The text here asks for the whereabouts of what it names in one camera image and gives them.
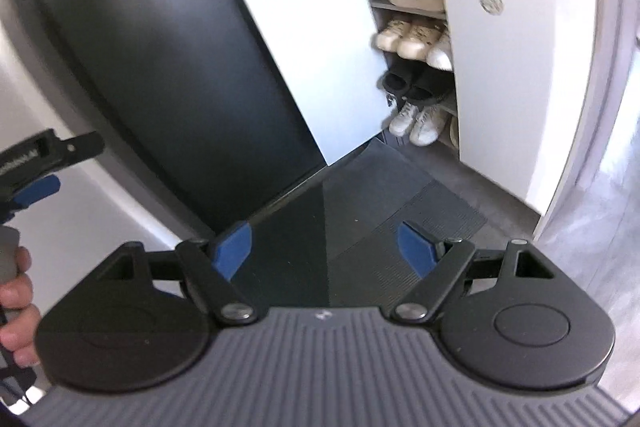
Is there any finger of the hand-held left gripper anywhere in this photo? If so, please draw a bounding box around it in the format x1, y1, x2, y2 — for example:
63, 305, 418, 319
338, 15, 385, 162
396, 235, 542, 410
10, 174, 62, 212
52, 130, 106, 165

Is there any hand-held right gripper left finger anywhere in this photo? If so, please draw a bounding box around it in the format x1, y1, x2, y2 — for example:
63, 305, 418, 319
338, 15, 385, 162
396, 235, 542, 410
95, 221, 258, 327

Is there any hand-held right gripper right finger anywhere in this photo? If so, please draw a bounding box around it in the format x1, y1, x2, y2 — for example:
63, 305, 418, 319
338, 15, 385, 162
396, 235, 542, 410
392, 220, 556, 323

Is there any beige lace-up sneaker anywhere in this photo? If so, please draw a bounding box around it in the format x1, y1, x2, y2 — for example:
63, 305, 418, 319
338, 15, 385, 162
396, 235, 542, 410
389, 102, 421, 138
409, 107, 447, 146

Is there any black slide sandal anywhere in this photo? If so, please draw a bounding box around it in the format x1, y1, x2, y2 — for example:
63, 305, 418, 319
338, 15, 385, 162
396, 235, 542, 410
382, 57, 418, 95
402, 69, 453, 104

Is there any white cabinet door round sticker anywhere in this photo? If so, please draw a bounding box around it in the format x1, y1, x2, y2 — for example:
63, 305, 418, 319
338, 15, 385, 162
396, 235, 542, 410
429, 0, 598, 217

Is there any cream clog brown strap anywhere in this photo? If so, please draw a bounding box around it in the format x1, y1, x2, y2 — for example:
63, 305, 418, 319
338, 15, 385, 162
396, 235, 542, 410
397, 19, 447, 59
376, 19, 412, 52

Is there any person's left hand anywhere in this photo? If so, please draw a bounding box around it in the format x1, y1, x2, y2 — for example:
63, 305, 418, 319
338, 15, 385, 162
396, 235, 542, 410
0, 244, 43, 368

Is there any grey striped door mat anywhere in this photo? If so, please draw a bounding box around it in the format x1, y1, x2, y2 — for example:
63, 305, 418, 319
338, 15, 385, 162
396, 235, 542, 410
245, 139, 488, 308

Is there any black entrance door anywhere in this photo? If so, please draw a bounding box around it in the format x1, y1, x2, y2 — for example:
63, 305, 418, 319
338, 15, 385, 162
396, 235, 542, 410
10, 0, 386, 233

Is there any plain white cabinet door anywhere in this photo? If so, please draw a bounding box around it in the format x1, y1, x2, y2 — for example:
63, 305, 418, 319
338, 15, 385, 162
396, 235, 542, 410
237, 0, 391, 166

